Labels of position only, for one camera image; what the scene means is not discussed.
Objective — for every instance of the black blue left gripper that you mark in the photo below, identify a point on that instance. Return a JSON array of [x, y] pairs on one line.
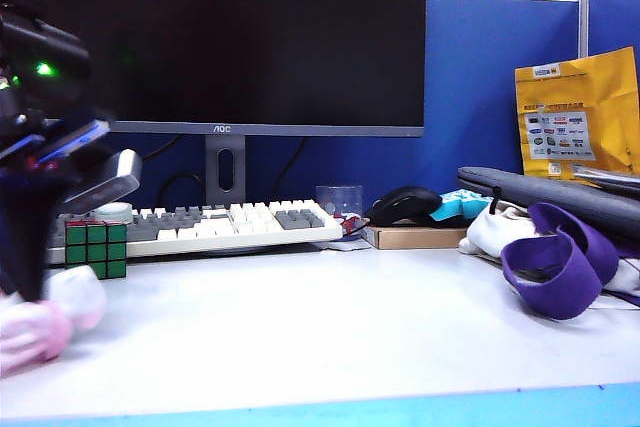
[[55, 144]]

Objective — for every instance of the white wet wipe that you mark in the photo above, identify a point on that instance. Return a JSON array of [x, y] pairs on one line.
[[45, 332]]

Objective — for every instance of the black blue left robot arm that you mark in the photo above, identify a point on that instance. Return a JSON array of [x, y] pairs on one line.
[[45, 47]]

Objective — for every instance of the Rubik's cube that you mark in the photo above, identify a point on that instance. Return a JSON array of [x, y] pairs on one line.
[[95, 249]]

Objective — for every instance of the translucent tape roll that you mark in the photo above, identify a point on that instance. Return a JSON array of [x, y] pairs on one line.
[[115, 211]]

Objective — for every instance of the white grey mechanical keyboard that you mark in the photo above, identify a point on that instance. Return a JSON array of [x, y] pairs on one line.
[[225, 227]]

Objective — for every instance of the grey monitor stand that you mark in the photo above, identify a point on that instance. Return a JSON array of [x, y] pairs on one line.
[[225, 167]]

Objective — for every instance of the black computer monitor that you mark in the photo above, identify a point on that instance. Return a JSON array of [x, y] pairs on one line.
[[250, 32]]

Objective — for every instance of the clear glass cup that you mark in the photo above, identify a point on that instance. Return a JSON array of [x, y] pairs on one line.
[[338, 199]]

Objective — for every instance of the red white wrapper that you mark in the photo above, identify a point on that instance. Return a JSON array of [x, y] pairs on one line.
[[350, 227]]

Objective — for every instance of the black computer mouse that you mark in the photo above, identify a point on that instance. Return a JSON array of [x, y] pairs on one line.
[[405, 204]]

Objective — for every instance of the flat brown cardboard box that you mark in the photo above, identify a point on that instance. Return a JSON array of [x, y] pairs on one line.
[[415, 238]]

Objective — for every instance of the teal printed packet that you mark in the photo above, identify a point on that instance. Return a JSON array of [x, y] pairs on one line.
[[460, 204]]

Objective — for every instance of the white tote bag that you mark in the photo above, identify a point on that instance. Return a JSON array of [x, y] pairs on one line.
[[492, 234]]

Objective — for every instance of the grey fabric laptop sleeve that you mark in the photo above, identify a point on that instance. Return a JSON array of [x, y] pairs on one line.
[[550, 192]]

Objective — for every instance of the yellow paper bag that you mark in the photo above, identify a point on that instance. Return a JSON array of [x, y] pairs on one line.
[[565, 112]]

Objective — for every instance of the papers in clear plastic sleeve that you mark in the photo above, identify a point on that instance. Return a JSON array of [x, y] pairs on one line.
[[605, 174]]

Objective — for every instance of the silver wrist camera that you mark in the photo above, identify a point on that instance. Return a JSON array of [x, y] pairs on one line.
[[105, 182]]

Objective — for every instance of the grey partition post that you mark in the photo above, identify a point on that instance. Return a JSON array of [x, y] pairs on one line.
[[584, 22]]

